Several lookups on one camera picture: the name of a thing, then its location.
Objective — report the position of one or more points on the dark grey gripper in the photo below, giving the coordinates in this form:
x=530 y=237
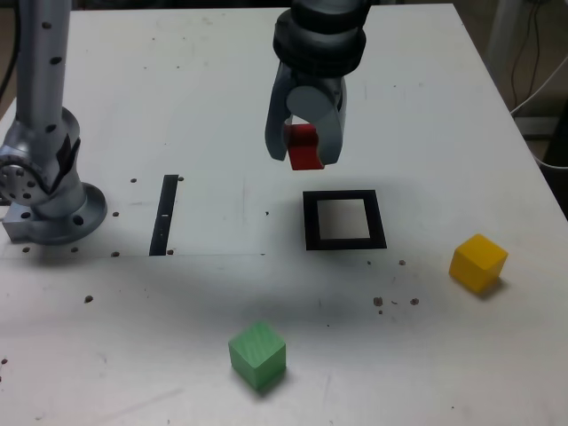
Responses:
x=319 y=81

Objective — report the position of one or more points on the red cube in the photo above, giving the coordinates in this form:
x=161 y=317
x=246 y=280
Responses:
x=304 y=148

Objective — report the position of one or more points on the yellow cube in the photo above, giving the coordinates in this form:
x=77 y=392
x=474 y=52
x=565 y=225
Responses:
x=477 y=262

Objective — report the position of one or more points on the green cube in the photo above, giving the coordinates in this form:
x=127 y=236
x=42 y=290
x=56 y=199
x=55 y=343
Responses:
x=257 y=355

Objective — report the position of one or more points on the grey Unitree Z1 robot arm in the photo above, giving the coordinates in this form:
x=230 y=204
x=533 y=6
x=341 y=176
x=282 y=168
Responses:
x=44 y=89

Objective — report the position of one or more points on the black tape square outline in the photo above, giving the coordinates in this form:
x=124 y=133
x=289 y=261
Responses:
x=310 y=222

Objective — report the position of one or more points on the black tape strip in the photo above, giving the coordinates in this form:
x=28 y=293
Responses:
x=163 y=213

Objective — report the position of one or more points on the aluminium rail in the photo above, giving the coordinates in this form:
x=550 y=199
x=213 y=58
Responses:
x=534 y=126

